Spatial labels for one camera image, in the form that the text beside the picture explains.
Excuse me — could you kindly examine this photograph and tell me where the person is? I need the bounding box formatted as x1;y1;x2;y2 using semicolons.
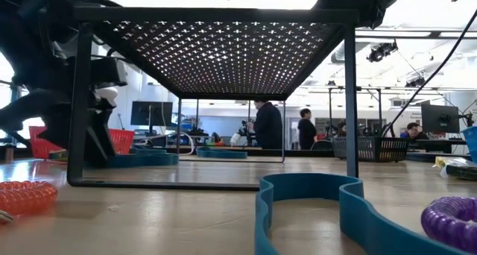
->
399;122;430;140
247;100;284;151
297;107;318;151

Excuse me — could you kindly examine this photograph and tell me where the blue plastic basket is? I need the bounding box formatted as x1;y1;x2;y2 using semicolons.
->
461;126;477;163

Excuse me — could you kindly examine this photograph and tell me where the thin white lamp cable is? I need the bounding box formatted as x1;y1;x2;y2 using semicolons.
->
169;130;197;156

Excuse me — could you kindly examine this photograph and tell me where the purple spiral wrist coil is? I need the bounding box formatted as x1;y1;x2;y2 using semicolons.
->
420;195;477;254

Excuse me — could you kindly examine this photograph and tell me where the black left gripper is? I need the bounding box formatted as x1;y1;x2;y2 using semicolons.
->
0;56;129;169

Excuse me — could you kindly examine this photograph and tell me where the red-orange spiral wrist coil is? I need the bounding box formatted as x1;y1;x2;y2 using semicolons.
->
0;180;59;225

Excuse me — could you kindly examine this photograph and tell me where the black perforated metal shelf riser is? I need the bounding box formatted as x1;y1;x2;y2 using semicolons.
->
66;5;361;192

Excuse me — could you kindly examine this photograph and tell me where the white mushroom table lamp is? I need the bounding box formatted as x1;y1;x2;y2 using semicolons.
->
95;86;119;107

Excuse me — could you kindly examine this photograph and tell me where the black metal rig frame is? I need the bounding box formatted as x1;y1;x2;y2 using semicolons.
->
327;85;384;136

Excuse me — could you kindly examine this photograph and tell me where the red plastic basket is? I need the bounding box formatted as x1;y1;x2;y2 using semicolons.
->
28;125;136;160

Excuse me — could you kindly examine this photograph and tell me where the black computer monitor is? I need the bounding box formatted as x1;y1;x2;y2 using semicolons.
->
130;101;174;128

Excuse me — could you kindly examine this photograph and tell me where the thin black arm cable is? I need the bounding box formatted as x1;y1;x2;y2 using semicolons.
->
381;10;477;137

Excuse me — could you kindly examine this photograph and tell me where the black aluminium table frame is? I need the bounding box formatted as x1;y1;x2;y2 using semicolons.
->
0;145;477;163

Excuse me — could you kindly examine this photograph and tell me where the black plastic basket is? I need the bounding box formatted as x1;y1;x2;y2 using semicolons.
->
330;136;411;163

